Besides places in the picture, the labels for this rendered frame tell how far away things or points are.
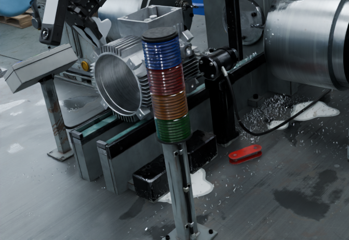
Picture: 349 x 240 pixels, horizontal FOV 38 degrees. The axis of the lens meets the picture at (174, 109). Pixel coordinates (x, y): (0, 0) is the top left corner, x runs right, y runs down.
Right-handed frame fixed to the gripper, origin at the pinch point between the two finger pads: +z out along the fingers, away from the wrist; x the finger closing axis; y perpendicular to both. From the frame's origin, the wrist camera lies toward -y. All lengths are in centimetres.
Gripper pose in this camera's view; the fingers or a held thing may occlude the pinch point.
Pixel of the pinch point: (100, 47)
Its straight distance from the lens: 120.3
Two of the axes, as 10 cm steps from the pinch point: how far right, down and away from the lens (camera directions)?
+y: 5.1, -8.0, 3.3
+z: 4.4, 5.7, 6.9
